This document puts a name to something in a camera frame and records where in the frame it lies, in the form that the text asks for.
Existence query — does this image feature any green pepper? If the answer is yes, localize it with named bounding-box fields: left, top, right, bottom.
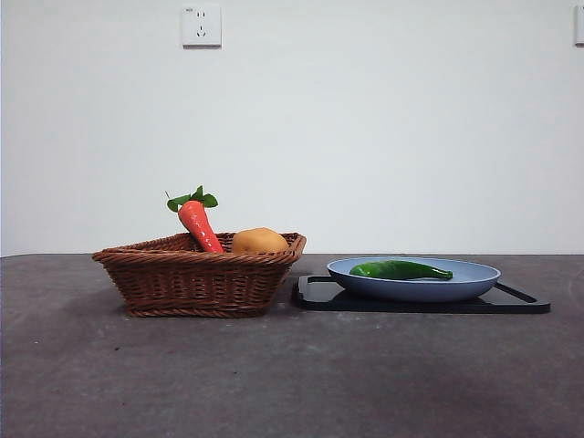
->
left=349, top=260, right=454, bottom=282

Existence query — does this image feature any blue round plate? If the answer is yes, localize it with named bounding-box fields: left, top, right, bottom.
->
left=327, top=256, right=502, bottom=303

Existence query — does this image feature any black rectangular tray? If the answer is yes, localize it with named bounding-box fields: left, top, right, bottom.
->
left=291, top=274, right=552, bottom=315

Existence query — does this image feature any orange toy carrot with leaves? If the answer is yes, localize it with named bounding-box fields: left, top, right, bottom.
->
left=165, top=184, right=225, bottom=254

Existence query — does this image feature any brown wicker basket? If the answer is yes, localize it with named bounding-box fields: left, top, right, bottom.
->
left=91, top=231, right=308, bottom=318

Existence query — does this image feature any white wall power socket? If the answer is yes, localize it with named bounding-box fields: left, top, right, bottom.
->
left=182, top=5, right=223, bottom=48

